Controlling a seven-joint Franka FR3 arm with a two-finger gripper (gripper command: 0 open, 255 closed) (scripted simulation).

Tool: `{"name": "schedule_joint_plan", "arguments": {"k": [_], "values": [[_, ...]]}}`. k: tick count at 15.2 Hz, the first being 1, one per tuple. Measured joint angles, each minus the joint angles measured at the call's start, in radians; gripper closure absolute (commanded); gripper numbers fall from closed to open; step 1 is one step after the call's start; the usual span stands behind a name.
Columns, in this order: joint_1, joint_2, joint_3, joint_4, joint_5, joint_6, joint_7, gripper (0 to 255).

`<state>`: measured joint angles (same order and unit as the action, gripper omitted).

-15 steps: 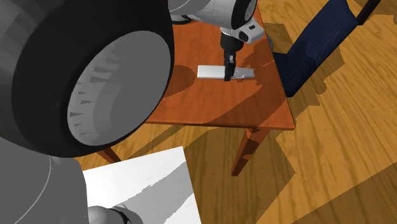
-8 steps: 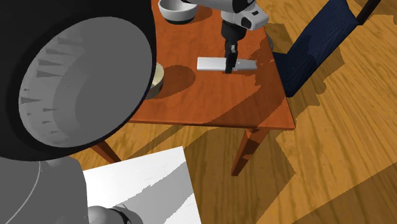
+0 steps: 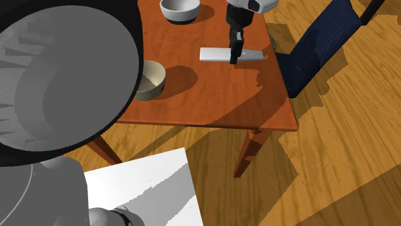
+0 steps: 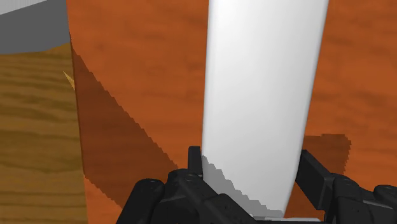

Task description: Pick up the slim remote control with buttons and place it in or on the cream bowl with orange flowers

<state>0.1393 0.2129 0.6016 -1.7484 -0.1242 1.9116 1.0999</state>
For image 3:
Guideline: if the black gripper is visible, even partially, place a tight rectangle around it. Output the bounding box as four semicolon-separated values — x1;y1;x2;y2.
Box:
226;3;254;65

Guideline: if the white flat remote control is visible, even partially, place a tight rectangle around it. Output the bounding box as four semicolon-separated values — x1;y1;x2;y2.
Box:
199;47;265;63

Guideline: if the red-brown wooden table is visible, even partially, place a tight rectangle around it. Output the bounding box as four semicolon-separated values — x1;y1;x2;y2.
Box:
85;0;299;179

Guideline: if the white bowl with dark base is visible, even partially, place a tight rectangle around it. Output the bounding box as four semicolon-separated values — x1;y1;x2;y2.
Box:
159;0;201;26

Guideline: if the dark blue chair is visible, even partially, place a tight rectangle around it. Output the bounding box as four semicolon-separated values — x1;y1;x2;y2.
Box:
274;0;387;99

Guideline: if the beige bowl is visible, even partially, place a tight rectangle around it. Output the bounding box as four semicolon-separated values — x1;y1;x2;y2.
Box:
133;60;167;101

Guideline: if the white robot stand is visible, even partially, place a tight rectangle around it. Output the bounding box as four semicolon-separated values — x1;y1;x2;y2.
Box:
83;147;205;226

